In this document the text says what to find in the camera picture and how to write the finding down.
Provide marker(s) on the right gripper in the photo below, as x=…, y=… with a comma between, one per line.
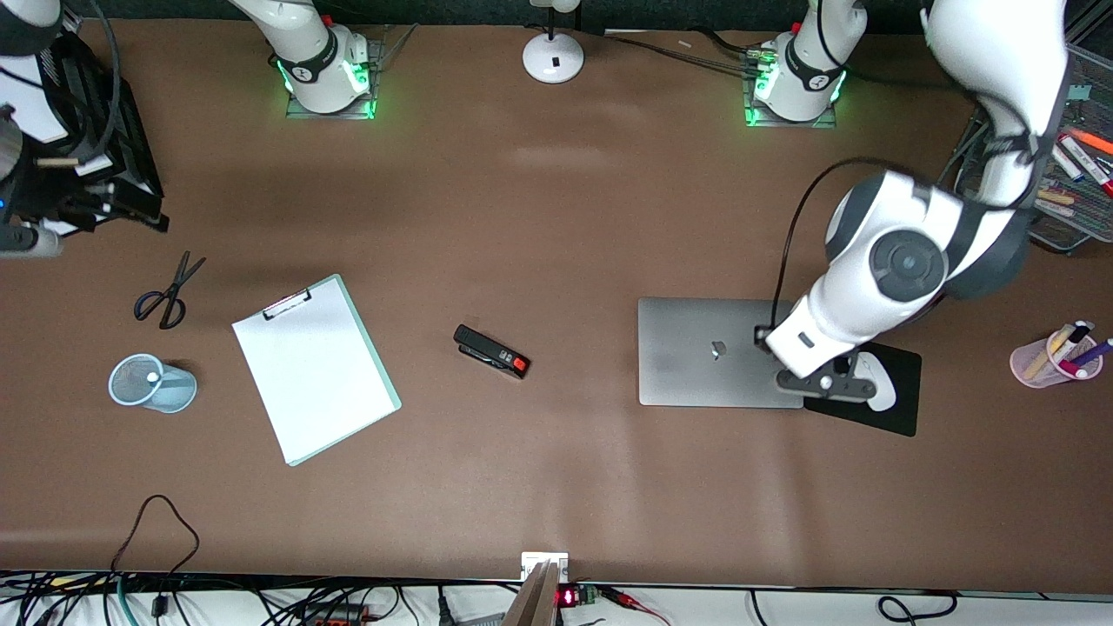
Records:
x=54, y=193

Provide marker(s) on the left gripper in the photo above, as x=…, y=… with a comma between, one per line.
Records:
x=760, y=342

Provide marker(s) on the silver laptop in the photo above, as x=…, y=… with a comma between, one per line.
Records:
x=696, y=348

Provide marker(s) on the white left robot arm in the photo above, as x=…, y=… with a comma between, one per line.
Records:
x=904, y=261

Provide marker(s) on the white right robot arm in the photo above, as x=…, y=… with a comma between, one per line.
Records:
x=322, y=61

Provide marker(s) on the white marker with black cap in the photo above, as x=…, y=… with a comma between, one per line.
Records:
x=1076, y=332

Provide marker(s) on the purple marker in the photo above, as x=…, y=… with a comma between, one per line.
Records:
x=1096, y=350

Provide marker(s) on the white marker with blue cap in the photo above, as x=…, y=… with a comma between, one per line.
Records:
x=1068, y=165

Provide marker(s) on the red marker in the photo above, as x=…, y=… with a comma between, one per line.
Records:
x=1087, y=165

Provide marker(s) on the orange marker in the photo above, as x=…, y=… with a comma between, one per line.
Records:
x=1091, y=139

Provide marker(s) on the black document tray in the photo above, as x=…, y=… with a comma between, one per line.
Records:
x=135, y=148

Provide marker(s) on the white computer mouse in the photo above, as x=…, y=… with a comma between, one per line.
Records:
x=883, y=387

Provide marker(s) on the black mouse pad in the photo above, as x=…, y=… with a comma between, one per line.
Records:
x=904, y=391

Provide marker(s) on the black scissors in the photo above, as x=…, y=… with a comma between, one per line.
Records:
x=165, y=304

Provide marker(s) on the pink mesh pen cup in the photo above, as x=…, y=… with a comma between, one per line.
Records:
x=1026, y=369

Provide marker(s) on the blue mesh pen cup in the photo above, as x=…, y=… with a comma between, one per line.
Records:
x=165, y=391

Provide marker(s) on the yellow highlighter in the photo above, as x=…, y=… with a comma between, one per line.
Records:
x=1048, y=352

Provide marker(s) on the yellow pen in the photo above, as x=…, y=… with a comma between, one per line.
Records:
x=1056, y=198

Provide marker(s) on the black mesh desk tray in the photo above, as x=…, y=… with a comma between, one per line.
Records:
x=1078, y=222

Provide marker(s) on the white paper sheet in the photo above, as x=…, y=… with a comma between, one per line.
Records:
x=313, y=374

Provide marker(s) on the black stapler with red end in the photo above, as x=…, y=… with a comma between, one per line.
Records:
x=487, y=350

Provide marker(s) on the white outlet box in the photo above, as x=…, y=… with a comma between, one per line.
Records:
x=543, y=561

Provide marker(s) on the red LED display module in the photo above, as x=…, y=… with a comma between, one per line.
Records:
x=574, y=596

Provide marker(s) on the white round lamp base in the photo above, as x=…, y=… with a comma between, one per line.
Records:
x=553, y=56

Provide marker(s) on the teal clipboard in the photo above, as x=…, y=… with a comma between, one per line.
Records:
x=393, y=396

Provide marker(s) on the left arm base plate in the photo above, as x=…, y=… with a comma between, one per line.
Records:
x=787, y=123

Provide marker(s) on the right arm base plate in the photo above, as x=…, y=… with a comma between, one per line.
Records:
x=376, y=87

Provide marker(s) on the wooden post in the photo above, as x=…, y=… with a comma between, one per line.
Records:
x=535, y=600

